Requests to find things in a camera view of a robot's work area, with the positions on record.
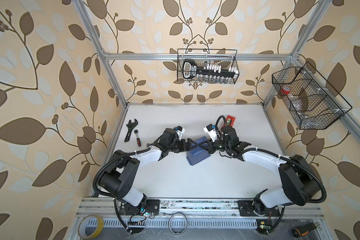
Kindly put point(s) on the yellow tape roll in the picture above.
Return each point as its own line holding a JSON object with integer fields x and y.
{"x": 90, "y": 227}

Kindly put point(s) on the black adjustable wrench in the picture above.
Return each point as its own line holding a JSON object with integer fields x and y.
{"x": 130, "y": 126}

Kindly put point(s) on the light blue wrapping paper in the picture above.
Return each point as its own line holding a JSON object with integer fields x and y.
{"x": 197, "y": 155}

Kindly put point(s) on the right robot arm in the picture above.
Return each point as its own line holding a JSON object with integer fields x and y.
{"x": 299, "y": 183}

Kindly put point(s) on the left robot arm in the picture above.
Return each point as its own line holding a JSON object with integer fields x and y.
{"x": 116, "y": 178}

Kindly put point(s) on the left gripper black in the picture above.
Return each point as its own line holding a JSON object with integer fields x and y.
{"x": 189, "y": 144}

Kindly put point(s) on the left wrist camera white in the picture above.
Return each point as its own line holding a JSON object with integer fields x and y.
{"x": 179, "y": 130}

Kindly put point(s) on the orange black screwdriver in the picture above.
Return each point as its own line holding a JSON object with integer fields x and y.
{"x": 301, "y": 231}

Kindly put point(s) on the right wire basket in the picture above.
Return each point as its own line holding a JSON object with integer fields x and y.
{"x": 315, "y": 102}

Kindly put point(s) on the red white object in basket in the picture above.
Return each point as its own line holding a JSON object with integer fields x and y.
{"x": 285, "y": 90}

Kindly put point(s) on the black socket set tool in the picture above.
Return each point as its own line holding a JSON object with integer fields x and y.
{"x": 191, "y": 70}

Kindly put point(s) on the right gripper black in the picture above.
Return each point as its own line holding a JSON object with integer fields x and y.
{"x": 210, "y": 147}

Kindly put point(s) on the back wire basket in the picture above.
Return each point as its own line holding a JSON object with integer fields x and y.
{"x": 223, "y": 57}

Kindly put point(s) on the wire basket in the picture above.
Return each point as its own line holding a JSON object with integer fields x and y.
{"x": 315, "y": 102}
{"x": 223, "y": 57}

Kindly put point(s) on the red tape dispenser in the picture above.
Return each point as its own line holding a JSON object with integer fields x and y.
{"x": 230, "y": 120}

